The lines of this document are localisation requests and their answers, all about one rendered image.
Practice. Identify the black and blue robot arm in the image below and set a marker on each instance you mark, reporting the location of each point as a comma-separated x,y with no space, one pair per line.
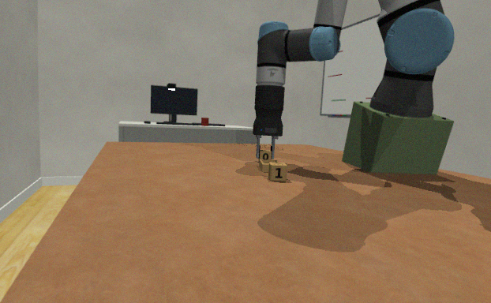
419,38

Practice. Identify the tan open-top tray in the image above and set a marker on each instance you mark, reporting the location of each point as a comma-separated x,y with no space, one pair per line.
264,164

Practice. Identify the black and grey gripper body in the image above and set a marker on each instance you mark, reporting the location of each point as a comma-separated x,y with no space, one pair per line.
269,99

